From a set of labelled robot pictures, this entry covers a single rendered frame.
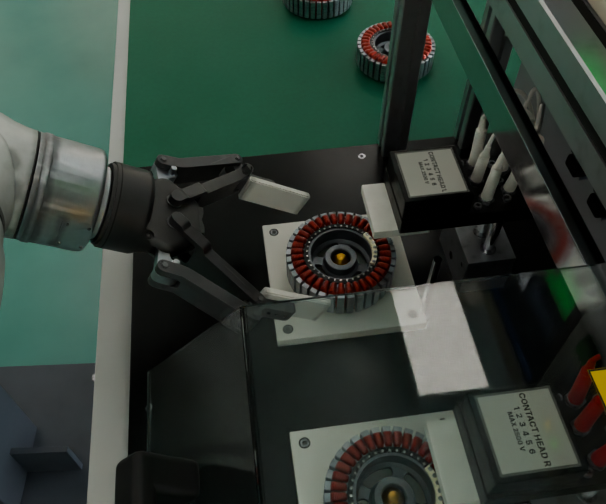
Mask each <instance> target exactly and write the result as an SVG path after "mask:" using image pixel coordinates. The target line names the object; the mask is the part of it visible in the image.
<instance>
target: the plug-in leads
mask: <svg viewBox="0 0 606 504"><path fill-rule="evenodd" d="M514 90H515V92H516V93H517V94H519V95H521V96H522V97H523V98H524V100H525V102H524V105H523V107H524V109H525V111H526V113H527V115H528V116H529V118H530V120H531V122H532V124H533V126H534V128H535V130H536V132H537V133H538V135H539V137H540V139H541V141H542V143H543V144H544V140H545V139H544V137H543V136H542V135H540V134H539V133H540V129H541V126H542V122H543V116H544V108H545V106H544V104H541V95H540V93H539V91H538V90H537V88H536V87H533V88H532V89H531V91H530V92H529V94H528V96H527V94H526V93H525V92H524V91H522V90H520V89H514ZM535 92H536V98H537V117H536V119H535V114H534V110H533V107H532V104H531V102H530V100H531V98H532V96H533V94H534V93H535ZM527 107H528V109H529V110H528V109H527ZM486 119H487V118H486V116H485V114H484V113H483V116H482V117H481V119H480V123H479V126H478V128H476V131H475V136H474V140H473V144H472V148H471V153H470V157H469V160H467V161H466V165H467V168H468V169H469V170H473V172H472V174H471V175H470V176H469V177H468V179H469V181H470V184H471V185H472V186H476V187H479V186H480V185H482V184H483V183H484V179H483V176H484V174H485V171H486V168H487V165H488V162H489V159H490V150H491V145H492V143H493V141H494V139H495V135H494V133H493V134H492V135H491V137H490V139H489V141H488V143H487V145H486V146H485V148H484V150H483V147H484V142H485V137H486V132H487V130H486V129H485V128H486ZM509 171H510V169H509V165H508V163H507V161H506V159H505V156H504V154H503V152H501V154H500V155H499V157H498V159H497V161H496V163H495V164H493V165H492V168H491V171H490V173H489V176H488V178H487V181H486V183H485V186H484V188H483V191H482V193H481V194H479V195H478V200H479V202H480V203H481V204H483V205H486V206H489V205H490V204H492V203H493V202H494V200H495V199H494V194H495V191H496V188H497V185H498V182H499V180H500V177H501V176H505V175H506V174H508V173H509ZM517 185H518V184H517V182H516V180H515V178H514V176H513V173H512V171H511V173H510V175H509V177H508V179H507V181H506V182H505V184H503V185H502V186H501V188H500V190H501V192H502V194H503V195H504V194H509V195H511V196H513V195H514V194H516V192H517V189H516V187H517Z"/></svg>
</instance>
